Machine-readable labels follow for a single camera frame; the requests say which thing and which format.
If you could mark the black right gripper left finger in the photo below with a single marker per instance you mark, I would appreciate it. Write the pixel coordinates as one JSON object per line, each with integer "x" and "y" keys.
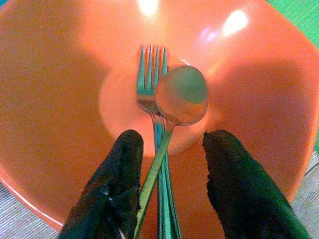
{"x": 109, "y": 194}

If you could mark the silver metal fork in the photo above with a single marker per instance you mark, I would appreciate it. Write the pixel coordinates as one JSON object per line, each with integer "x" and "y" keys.
{"x": 145, "y": 103}

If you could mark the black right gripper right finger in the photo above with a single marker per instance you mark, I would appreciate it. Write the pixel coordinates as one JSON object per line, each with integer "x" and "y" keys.
{"x": 241, "y": 194}

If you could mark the orange plastic bowl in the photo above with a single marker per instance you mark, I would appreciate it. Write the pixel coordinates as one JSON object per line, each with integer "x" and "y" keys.
{"x": 62, "y": 99}

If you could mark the silver metal spoon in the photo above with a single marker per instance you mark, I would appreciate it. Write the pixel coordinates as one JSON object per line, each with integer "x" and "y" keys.
{"x": 182, "y": 97}

